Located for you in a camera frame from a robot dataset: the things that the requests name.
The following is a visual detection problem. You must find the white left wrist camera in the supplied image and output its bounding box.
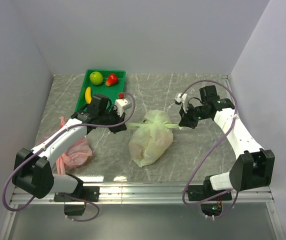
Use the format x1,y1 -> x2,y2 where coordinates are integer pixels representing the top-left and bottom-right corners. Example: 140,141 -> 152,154
114,92 -> 132,117

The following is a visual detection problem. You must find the aluminium table edge rail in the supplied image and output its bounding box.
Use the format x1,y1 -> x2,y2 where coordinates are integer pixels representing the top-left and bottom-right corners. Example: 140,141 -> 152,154
10,182 -> 274,205

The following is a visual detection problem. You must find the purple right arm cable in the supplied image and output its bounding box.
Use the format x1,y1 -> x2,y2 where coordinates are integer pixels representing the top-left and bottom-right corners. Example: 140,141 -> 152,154
182,79 -> 239,220

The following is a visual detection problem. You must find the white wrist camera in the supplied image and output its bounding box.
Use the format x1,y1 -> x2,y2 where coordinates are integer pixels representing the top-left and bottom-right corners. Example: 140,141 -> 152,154
174,92 -> 189,113
114,92 -> 132,117

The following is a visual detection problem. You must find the single yellow fake banana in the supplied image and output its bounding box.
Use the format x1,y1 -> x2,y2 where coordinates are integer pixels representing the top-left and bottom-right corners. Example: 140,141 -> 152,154
84,86 -> 92,104

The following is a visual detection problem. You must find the red fake strawberry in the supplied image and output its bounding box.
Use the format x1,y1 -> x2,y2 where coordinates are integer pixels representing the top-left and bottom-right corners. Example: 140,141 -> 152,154
105,73 -> 119,87

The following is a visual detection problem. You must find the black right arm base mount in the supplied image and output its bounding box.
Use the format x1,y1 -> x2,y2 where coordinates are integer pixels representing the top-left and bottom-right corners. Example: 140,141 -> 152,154
187,184 -> 232,218

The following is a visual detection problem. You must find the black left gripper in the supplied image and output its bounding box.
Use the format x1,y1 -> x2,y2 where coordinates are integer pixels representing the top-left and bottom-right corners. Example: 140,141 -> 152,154
98,105 -> 126,133

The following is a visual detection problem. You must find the pink plastic bag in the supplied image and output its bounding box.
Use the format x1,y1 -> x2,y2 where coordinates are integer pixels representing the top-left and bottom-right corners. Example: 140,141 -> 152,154
49,126 -> 93,175

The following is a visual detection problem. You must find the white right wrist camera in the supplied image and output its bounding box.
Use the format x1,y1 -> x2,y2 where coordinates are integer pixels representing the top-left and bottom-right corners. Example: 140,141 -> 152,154
174,92 -> 189,113

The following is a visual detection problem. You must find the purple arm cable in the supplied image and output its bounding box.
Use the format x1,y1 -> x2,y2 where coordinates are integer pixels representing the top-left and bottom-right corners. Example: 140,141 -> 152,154
182,79 -> 239,220
2,92 -> 136,222

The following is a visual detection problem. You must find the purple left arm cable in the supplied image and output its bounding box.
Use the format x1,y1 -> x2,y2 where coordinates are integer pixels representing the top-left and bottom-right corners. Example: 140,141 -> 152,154
2,92 -> 136,222

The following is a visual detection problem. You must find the green plastic fruit tray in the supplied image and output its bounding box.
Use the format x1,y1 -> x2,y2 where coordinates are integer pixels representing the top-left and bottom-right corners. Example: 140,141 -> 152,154
74,69 -> 126,112

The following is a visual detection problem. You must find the light green plastic bag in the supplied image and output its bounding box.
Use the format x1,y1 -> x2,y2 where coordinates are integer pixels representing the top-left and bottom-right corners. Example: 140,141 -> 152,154
126,110 -> 179,168

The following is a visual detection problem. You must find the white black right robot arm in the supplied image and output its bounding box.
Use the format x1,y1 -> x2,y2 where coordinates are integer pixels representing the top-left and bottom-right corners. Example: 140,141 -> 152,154
175,85 -> 275,200

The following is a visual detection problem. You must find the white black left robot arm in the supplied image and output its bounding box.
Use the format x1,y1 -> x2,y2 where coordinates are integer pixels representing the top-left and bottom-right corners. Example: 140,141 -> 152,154
11,94 -> 131,201

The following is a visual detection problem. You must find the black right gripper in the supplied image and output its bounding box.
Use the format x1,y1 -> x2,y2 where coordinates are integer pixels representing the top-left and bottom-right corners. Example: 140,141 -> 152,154
180,102 -> 211,129

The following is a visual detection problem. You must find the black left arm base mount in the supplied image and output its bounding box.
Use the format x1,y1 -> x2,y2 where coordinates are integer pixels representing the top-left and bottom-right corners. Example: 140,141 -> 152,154
53,186 -> 100,221

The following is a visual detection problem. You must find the green fake apple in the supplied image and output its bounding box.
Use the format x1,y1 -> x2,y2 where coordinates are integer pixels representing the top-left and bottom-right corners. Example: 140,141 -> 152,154
89,71 -> 104,86

